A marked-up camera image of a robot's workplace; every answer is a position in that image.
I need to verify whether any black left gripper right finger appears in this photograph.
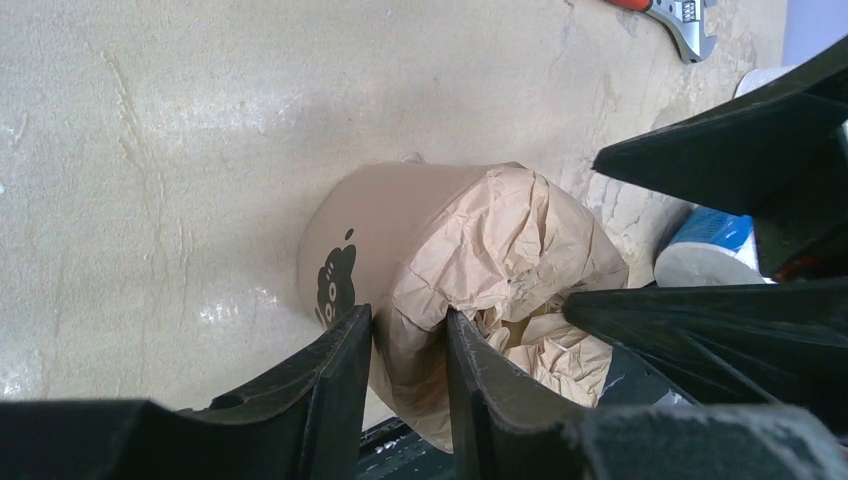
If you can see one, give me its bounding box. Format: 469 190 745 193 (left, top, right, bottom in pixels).
445 311 847 479

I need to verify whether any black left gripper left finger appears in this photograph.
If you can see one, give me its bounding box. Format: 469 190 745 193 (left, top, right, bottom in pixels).
1 305 372 479

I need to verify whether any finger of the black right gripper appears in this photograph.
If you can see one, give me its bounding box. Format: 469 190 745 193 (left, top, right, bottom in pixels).
564 278 847 434
593 40 847 279

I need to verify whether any blue wrapped roll near base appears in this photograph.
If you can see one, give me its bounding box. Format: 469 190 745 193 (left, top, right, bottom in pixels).
654 206 770 287

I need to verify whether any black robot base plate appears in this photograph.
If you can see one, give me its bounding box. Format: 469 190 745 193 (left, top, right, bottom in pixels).
356 417 456 480

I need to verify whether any red handled adjustable wrench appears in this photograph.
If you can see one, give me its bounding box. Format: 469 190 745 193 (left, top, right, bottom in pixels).
607 0 718 64

